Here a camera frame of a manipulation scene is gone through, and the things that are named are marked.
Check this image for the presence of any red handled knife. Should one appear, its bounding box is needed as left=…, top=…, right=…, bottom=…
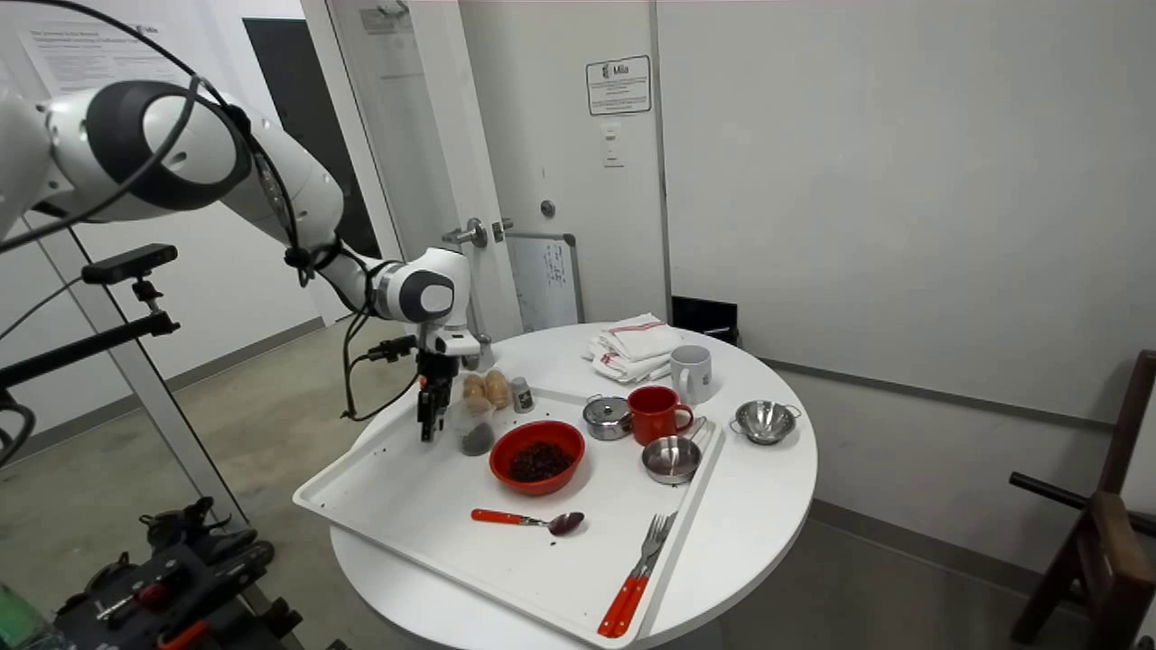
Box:
left=591, top=508, right=679, bottom=644

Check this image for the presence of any white red striped towel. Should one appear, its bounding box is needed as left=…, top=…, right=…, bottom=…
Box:
left=577, top=310, right=679, bottom=390

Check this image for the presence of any black tool bag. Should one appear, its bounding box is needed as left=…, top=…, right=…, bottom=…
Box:
left=21, top=496, right=304, bottom=650

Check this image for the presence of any black camera cable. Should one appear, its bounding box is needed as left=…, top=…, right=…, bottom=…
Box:
left=336, top=304, right=426, bottom=427

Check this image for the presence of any red bowl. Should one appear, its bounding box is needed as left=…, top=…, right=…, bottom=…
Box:
left=484, top=419, right=590, bottom=502

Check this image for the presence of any small framed white board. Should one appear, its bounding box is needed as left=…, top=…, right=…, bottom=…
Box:
left=503, top=226, right=590, bottom=332

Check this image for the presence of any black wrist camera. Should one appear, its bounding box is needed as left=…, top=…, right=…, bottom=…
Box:
left=356, top=336, right=421, bottom=369

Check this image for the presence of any red mug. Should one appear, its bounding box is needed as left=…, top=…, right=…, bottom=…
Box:
left=623, top=384, right=699, bottom=446

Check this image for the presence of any small steel cup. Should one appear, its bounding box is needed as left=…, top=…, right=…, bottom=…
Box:
left=577, top=392, right=636, bottom=443

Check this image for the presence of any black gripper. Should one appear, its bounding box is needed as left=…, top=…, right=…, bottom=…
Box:
left=412, top=345, right=462, bottom=446

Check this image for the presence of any white plastic tray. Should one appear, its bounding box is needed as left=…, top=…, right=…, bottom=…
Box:
left=288, top=357, right=733, bottom=647

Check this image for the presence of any silver door handle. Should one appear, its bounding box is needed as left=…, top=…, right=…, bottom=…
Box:
left=437, top=216, right=490, bottom=251

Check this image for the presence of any red handled spoon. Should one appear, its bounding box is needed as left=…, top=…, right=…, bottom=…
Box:
left=466, top=507, right=590, bottom=543

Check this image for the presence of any dark wooden chair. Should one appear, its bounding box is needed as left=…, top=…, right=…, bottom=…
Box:
left=1009, top=345, right=1156, bottom=650

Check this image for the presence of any black camera on stand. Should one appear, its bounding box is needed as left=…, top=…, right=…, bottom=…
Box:
left=79, top=243, right=180, bottom=290

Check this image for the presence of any small steel bowl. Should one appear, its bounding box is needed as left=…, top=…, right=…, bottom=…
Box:
left=636, top=433, right=703, bottom=487
left=728, top=396, right=800, bottom=446

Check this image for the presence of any white door sign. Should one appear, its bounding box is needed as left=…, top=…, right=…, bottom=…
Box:
left=581, top=54, right=652, bottom=123

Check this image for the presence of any clear plastic cup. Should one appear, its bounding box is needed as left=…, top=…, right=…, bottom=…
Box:
left=454, top=399, right=497, bottom=457

